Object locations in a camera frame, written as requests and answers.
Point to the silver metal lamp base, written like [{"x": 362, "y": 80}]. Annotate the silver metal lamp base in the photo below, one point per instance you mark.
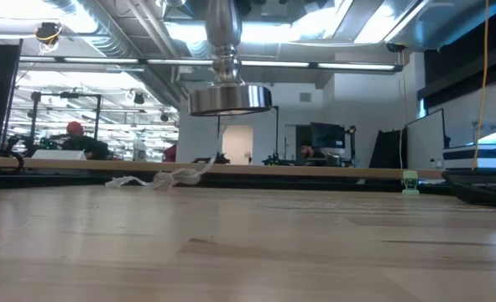
[{"x": 230, "y": 96}]

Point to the pale beige door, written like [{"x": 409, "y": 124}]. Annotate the pale beige door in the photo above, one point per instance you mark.
[{"x": 237, "y": 144}]

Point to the person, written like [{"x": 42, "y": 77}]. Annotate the person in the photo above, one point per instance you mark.
[
  {"x": 84, "y": 144},
  {"x": 312, "y": 153}
]

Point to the dark red object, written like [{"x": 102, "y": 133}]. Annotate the dark red object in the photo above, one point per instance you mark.
[{"x": 170, "y": 154}]

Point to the black monitor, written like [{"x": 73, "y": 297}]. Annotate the black monitor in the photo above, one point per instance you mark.
[{"x": 327, "y": 135}]

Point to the long ceiling strip light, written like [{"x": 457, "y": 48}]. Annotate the long ceiling strip light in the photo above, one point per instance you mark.
[{"x": 273, "y": 64}]

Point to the black draped cloth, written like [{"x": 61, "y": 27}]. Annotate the black draped cloth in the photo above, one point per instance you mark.
[{"x": 386, "y": 149}]

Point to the beige wooden desk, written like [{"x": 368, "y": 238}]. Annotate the beige wooden desk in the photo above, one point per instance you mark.
[{"x": 105, "y": 165}]

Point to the mint green marker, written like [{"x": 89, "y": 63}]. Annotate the mint green marker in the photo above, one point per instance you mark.
[{"x": 410, "y": 182}]

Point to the white board panel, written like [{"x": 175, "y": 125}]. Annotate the white board panel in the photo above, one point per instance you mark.
[{"x": 426, "y": 140}]

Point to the white desk outlet tray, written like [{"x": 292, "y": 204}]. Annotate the white desk outlet tray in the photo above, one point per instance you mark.
[{"x": 58, "y": 155}]

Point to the white box with black stripe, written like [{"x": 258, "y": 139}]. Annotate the white box with black stripe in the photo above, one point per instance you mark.
[{"x": 478, "y": 157}]

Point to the black gantry frame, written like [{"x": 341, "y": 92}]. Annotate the black gantry frame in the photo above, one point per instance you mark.
[
  {"x": 97, "y": 121},
  {"x": 277, "y": 134}
]

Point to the black ceiling camera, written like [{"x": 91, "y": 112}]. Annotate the black ceiling camera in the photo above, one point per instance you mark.
[{"x": 48, "y": 31}]

